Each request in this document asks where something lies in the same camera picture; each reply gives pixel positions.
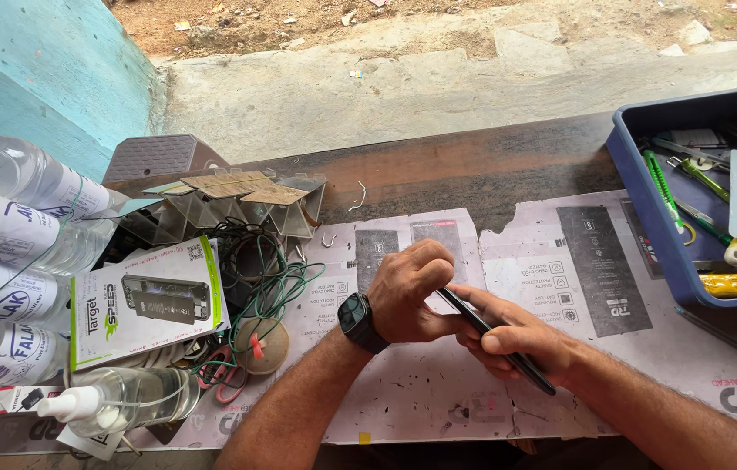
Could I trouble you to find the person's right hand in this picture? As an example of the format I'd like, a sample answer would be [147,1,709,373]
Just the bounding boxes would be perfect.
[447,284,581,387]

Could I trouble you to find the person's left hand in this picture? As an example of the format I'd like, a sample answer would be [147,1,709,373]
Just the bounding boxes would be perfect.
[367,238,475,345]

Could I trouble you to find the black smartphone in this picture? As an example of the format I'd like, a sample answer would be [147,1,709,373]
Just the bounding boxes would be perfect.
[435,286,559,397]

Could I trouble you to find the black smartwatch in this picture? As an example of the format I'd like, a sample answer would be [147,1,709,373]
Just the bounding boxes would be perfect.
[337,292,393,356]

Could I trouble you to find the torn printed cardboard sheet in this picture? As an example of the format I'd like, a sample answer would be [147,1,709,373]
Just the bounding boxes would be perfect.
[0,208,604,458]

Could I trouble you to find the large printed cardboard sheet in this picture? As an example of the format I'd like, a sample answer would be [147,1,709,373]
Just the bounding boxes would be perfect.
[478,188,737,433]

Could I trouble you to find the round brown disc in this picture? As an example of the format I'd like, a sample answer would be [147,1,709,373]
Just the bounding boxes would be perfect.
[234,317,291,377]

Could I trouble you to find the blue plastic tool tray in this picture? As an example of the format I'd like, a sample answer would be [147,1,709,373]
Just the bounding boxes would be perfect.
[605,84,737,309]

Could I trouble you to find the clear plastic organizer with cardboard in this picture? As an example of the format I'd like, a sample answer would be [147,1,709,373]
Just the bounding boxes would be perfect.
[117,168,329,246]

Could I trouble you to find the thin metal tool orange tip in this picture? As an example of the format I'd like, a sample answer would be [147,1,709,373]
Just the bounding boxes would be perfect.
[674,305,737,387]

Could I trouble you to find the green utility knife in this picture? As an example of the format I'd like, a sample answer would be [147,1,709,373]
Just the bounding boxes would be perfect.
[642,149,687,236]

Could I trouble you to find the green screwdriver cream cap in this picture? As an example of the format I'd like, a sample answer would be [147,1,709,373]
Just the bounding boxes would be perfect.
[674,198,737,268]

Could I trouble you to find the white green battery box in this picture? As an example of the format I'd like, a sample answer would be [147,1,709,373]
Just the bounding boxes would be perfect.
[70,235,232,372]

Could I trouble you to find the grey plastic stool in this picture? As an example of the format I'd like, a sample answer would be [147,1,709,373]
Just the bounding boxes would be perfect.
[102,134,231,184]

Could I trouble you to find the clear spray bottle white nozzle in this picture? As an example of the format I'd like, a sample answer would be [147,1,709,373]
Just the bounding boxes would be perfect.
[37,366,202,439]

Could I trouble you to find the clear labelled water bottle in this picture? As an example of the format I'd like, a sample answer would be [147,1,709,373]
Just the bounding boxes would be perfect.
[0,126,132,222]
[0,250,73,329]
[0,319,70,387]
[0,188,119,276]

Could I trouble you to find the tangle of green black wires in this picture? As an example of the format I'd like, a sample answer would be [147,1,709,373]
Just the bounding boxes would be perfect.
[193,218,327,387]

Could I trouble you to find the pink handled scissors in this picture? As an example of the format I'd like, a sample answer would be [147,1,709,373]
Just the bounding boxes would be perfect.
[196,344,249,405]

